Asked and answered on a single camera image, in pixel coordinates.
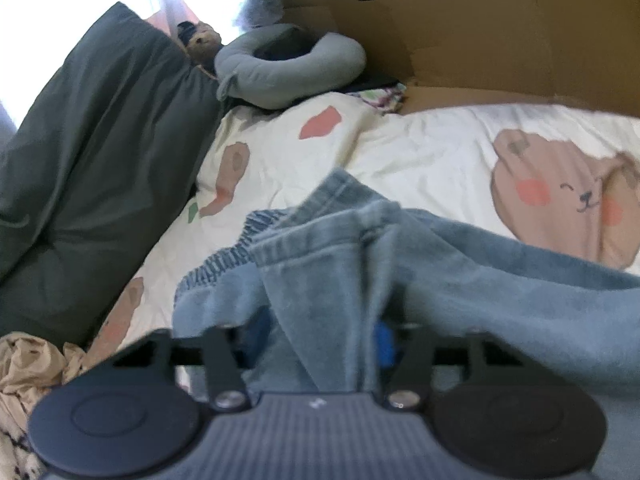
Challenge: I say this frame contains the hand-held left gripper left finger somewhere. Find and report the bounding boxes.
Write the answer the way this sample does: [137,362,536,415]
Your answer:
[111,317,271,413]

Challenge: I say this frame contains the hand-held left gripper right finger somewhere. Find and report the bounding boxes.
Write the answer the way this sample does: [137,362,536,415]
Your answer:
[374,321,526,413]

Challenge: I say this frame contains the blue denim pants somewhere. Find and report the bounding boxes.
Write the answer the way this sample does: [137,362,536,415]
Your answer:
[172,167,640,396]

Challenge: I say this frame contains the bear printed bed sheet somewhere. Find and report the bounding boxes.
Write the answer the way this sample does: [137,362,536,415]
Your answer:
[85,87,640,396]

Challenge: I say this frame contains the beige crumpled cloth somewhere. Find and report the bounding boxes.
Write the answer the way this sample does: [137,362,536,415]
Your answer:
[0,331,88,480]

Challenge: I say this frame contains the dark grey pillow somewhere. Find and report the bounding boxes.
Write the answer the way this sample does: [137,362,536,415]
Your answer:
[0,1,226,348]

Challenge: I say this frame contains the floral patterned cloth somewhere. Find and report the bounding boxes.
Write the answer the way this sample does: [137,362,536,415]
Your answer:
[359,86,408,115]

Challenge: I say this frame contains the grey neck pillow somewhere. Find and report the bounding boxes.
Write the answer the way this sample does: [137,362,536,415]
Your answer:
[214,24,367,111]

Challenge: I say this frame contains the brown teddy bear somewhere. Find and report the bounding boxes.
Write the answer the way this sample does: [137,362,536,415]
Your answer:
[176,20,223,68]

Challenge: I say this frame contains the flattened cardboard box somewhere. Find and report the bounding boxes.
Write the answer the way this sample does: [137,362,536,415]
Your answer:
[280,0,640,116]

